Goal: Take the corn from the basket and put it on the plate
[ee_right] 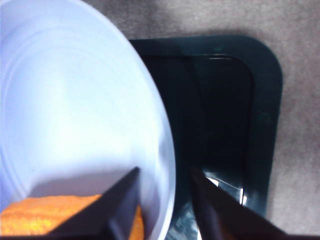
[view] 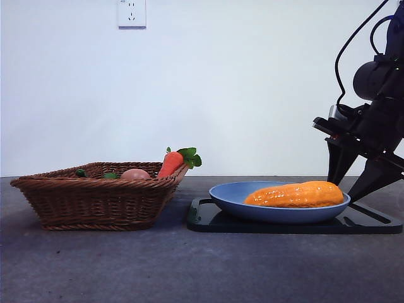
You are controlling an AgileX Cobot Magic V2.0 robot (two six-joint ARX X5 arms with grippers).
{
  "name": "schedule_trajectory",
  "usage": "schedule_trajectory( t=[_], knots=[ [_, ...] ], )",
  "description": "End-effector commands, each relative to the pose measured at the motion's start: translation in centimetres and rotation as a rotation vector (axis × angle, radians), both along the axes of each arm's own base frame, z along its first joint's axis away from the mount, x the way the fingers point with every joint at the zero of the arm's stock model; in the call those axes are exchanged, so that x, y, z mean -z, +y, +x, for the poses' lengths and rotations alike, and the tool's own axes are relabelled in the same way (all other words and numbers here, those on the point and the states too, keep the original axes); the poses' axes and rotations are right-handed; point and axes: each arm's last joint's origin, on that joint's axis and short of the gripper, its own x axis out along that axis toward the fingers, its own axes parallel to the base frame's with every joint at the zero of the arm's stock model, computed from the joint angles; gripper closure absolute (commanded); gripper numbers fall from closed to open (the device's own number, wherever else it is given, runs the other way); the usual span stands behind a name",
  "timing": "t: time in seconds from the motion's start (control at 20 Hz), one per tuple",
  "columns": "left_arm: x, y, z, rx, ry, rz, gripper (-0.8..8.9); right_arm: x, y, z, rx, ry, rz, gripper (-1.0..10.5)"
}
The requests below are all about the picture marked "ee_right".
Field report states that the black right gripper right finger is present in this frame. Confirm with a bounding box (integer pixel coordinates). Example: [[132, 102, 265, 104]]
[[190, 165, 297, 240]]

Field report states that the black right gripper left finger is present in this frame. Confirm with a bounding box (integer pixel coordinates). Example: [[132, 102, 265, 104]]
[[0, 166, 141, 240]]

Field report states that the orange-yellow corn cob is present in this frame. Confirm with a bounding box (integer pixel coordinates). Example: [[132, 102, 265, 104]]
[[0, 194, 145, 240]]

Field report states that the blue round plate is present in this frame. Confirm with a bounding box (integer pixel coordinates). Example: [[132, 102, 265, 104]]
[[0, 0, 177, 240]]

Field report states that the black rectangular tray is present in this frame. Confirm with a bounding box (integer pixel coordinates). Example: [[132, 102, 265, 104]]
[[127, 34, 284, 240]]

